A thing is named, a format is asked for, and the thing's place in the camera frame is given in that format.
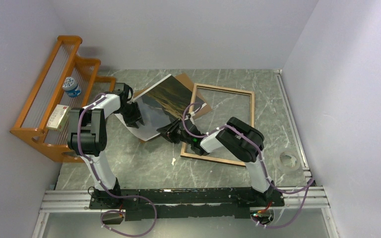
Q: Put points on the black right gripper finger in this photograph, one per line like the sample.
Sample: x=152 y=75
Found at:
x=168 y=133
x=170 y=127

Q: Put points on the orange wooden rack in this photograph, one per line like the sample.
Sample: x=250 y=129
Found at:
x=47 y=93

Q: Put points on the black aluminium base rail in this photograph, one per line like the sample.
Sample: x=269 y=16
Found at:
x=139 y=204

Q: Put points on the blue white round tub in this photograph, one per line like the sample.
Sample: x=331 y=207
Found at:
x=71 y=87

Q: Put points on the clear tape roll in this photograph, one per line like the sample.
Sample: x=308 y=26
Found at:
x=287 y=161

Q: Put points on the landscape photo print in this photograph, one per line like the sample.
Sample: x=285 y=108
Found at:
x=161 y=105

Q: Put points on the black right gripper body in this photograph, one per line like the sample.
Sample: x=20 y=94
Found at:
x=187 y=140

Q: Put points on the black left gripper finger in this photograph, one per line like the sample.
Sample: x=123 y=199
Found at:
x=134 y=123
x=135 y=111

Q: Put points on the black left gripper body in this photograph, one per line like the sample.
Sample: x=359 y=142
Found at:
x=127 y=112

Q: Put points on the white red small box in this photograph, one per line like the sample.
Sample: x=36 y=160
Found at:
x=58 y=118

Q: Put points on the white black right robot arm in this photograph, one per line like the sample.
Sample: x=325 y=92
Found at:
x=240 y=139

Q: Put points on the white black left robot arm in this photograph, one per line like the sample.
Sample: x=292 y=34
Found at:
x=87 y=134

